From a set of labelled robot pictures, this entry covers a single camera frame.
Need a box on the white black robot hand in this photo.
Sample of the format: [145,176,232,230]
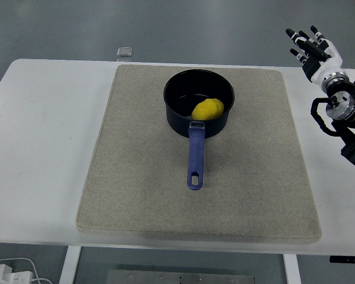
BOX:
[285,25,347,88]

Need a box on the yellow potato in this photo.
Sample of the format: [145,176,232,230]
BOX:
[191,98,225,121]

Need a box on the black table control panel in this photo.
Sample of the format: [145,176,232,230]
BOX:
[329,255,355,264]

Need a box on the white table leg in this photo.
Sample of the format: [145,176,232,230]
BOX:
[59,246,82,284]
[283,253,302,284]

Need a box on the beige fabric mat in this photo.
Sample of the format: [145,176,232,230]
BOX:
[75,64,322,245]

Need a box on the grey metal plate with screws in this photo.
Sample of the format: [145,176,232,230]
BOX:
[106,269,257,284]

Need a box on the white power strip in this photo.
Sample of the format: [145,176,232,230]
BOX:
[0,264,34,284]

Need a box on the dark blue pot, blue handle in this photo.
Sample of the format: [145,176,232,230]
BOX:
[163,69,236,191]

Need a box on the white cable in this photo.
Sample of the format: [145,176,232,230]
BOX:
[0,257,53,284]

